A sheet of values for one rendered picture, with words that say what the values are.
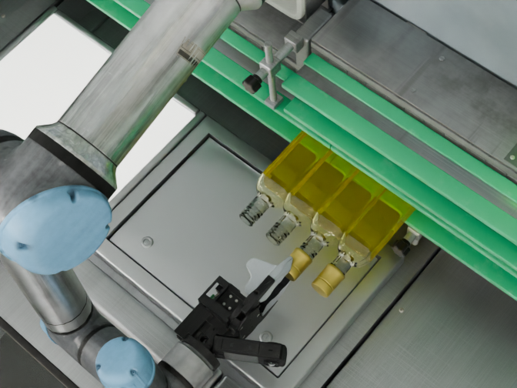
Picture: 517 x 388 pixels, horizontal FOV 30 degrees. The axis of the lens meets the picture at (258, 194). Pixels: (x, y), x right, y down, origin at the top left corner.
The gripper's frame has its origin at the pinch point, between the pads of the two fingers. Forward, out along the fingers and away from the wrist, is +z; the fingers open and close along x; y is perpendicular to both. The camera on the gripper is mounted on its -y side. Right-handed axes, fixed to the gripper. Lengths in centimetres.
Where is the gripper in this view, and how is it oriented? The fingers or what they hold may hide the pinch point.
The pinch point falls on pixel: (290, 270)
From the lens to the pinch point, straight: 155.8
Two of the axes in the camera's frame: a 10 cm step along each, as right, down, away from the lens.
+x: 0.8, 4.6, 8.8
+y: -7.6, -5.5, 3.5
